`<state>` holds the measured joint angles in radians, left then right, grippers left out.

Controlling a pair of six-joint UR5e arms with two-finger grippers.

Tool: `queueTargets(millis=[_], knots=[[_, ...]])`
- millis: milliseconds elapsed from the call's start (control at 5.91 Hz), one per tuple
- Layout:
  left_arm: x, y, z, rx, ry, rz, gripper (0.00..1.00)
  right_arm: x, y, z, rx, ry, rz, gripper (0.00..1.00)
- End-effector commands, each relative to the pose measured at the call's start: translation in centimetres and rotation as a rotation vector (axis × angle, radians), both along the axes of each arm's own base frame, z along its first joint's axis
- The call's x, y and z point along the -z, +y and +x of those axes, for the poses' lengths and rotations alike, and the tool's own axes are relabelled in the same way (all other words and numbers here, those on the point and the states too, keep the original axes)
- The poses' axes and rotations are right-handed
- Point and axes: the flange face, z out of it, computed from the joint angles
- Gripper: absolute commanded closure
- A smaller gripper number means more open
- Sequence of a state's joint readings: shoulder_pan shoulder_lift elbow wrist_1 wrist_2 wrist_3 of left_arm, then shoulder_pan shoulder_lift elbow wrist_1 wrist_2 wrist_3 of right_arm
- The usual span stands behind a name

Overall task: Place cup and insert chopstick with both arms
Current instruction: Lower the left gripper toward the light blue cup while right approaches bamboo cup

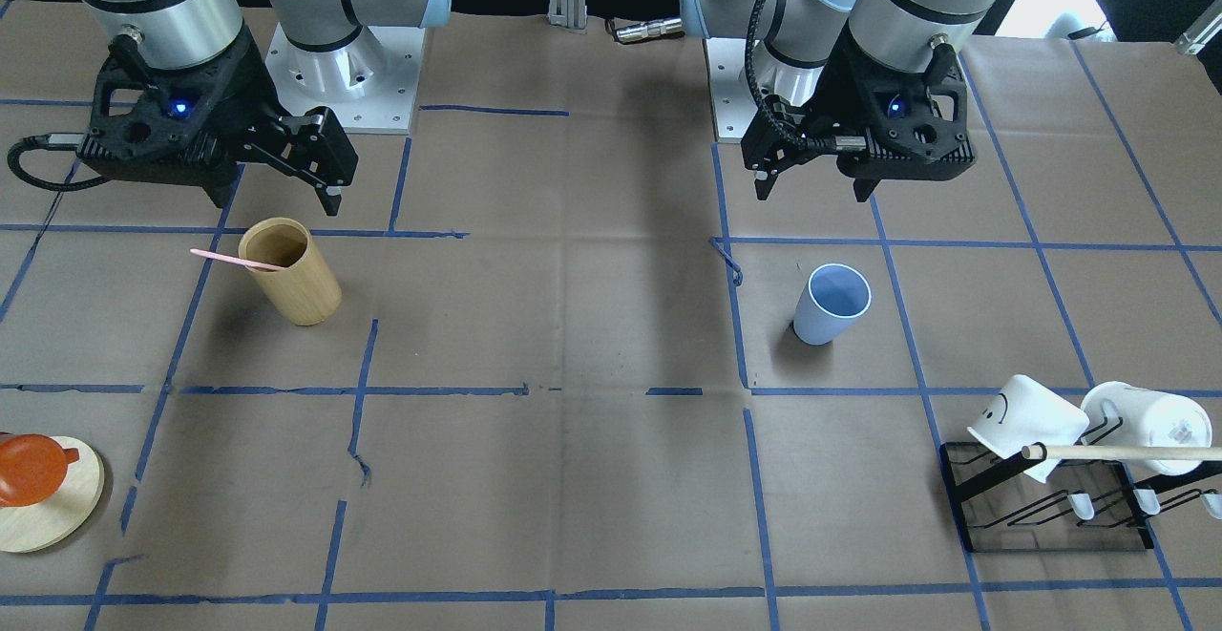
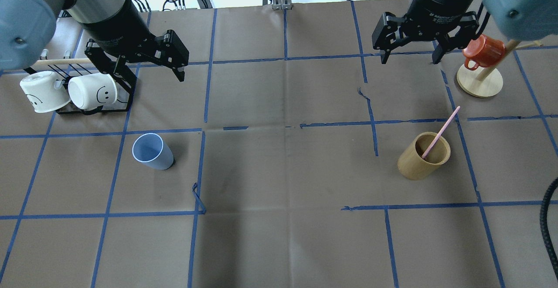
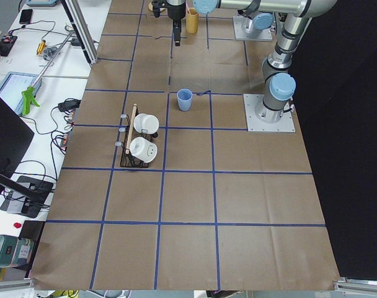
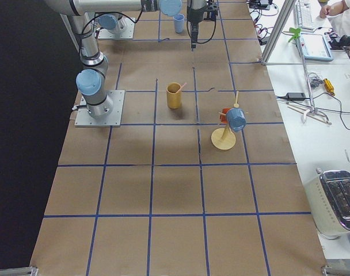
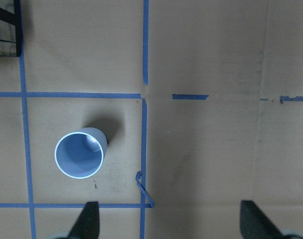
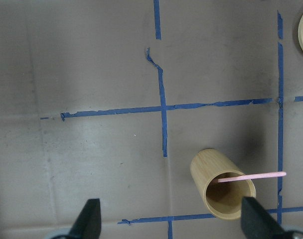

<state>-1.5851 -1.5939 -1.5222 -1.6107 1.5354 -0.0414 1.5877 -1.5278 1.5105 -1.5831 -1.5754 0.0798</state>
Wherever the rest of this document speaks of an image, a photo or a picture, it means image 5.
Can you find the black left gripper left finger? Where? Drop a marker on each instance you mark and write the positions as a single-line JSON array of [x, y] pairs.
[[87, 225]]

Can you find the black wire mug rack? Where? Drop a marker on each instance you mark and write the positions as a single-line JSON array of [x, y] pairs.
[[10, 28]]

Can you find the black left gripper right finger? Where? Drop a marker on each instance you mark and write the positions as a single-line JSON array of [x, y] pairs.
[[254, 224]]

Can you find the light blue plastic cup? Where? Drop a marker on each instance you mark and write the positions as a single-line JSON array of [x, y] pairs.
[[80, 154]]

